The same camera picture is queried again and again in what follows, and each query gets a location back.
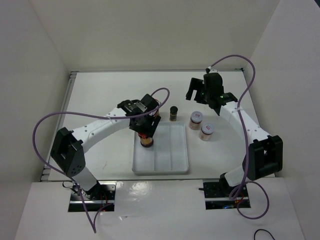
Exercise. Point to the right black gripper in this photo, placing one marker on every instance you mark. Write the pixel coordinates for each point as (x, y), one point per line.
(198, 84)

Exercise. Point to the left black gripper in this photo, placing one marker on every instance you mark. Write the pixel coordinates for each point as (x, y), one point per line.
(150, 129)

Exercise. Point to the red lid sauce jar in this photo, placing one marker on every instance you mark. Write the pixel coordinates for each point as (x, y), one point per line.
(145, 140)
(155, 114)

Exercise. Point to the white lid spice jar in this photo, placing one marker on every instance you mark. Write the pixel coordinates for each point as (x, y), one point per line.
(195, 121)
(206, 131)

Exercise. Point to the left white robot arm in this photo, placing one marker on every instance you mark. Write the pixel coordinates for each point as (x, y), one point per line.
(69, 146)

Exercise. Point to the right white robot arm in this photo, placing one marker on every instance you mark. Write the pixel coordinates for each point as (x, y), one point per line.
(264, 152)

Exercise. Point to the white divided tray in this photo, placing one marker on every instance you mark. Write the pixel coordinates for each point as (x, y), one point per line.
(167, 156)

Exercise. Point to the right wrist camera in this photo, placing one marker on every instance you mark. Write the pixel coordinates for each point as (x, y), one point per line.
(210, 70)

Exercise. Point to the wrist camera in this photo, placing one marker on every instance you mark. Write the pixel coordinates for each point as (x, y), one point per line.
(210, 70)
(132, 107)

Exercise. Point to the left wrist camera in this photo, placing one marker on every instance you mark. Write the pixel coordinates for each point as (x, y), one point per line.
(132, 107)

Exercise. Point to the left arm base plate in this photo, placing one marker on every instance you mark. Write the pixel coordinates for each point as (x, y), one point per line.
(105, 198)

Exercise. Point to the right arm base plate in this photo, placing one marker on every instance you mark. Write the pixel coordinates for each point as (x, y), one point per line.
(216, 199)

